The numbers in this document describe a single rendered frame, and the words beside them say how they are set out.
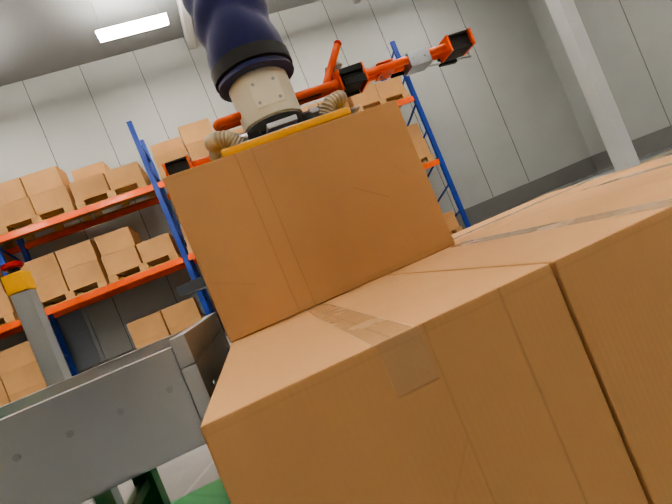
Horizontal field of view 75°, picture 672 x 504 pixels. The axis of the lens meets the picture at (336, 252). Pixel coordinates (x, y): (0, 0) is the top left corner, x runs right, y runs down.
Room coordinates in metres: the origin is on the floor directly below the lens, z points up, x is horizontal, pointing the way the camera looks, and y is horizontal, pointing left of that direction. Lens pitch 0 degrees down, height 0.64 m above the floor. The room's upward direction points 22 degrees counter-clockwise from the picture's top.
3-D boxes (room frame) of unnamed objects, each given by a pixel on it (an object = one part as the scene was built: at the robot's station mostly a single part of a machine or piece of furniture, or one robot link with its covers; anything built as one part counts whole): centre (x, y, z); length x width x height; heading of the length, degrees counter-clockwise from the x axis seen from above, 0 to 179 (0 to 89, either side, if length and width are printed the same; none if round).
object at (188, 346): (1.17, 0.41, 0.58); 0.70 x 0.03 x 0.06; 11
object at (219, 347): (1.17, 0.40, 0.47); 0.70 x 0.03 x 0.15; 11
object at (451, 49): (1.33, -0.57, 1.08); 0.08 x 0.07 x 0.05; 101
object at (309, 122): (1.13, 0.01, 0.98); 0.34 x 0.10 x 0.05; 101
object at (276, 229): (1.24, 0.05, 0.74); 0.60 x 0.40 x 0.40; 103
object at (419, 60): (1.31, -0.43, 1.07); 0.07 x 0.07 x 0.04; 11
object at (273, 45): (1.23, 0.02, 1.20); 0.23 x 0.23 x 0.04
